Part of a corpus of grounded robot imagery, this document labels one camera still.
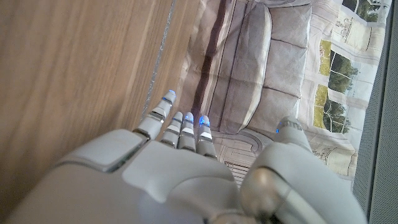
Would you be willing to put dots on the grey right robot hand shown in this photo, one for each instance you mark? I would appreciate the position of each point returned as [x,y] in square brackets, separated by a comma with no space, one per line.
[174,186]

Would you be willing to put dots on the printed living room backdrop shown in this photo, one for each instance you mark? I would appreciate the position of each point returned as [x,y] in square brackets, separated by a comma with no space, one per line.
[248,68]

